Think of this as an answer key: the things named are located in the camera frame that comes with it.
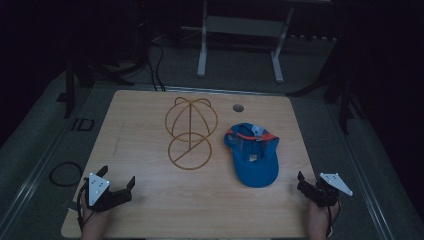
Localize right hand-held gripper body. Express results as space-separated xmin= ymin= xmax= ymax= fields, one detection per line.
xmin=311 ymin=172 xmax=354 ymax=208

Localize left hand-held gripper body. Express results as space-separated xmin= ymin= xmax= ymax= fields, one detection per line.
xmin=85 ymin=171 xmax=133 ymax=213

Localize blue baseball cap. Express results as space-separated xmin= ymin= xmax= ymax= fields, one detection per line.
xmin=223 ymin=122 xmax=280 ymax=189

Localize gold wire cap rack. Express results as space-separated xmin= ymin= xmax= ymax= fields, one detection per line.
xmin=164 ymin=96 xmax=219 ymax=171

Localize person's right hand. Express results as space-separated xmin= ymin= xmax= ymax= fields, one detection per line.
xmin=307 ymin=199 xmax=338 ymax=240

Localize person's left hand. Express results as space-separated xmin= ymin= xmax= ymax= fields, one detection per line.
xmin=79 ymin=203 xmax=111 ymax=240

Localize black metal stand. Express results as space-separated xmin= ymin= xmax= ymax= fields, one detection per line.
xmin=286 ymin=39 xmax=368 ymax=136
xmin=56 ymin=56 xmax=134 ymax=120

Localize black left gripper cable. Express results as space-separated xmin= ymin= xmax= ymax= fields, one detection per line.
xmin=76 ymin=181 xmax=96 ymax=233

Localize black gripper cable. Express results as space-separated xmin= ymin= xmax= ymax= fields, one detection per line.
xmin=76 ymin=181 xmax=96 ymax=233
xmin=325 ymin=199 xmax=342 ymax=238

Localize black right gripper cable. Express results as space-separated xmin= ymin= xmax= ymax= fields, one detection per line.
xmin=325 ymin=199 xmax=342 ymax=238

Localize black coiled floor cable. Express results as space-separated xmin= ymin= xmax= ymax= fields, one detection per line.
xmin=48 ymin=161 xmax=85 ymax=188

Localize black rectangular floor bracket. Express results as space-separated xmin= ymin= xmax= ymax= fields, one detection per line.
xmin=70 ymin=117 xmax=96 ymax=132

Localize black floor cables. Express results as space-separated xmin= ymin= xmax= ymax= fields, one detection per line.
xmin=146 ymin=41 xmax=167 ymax=92

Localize white metal desk frame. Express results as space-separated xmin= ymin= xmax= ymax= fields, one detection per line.
xmin=196 ymin=0 xmax=296 ymax=84

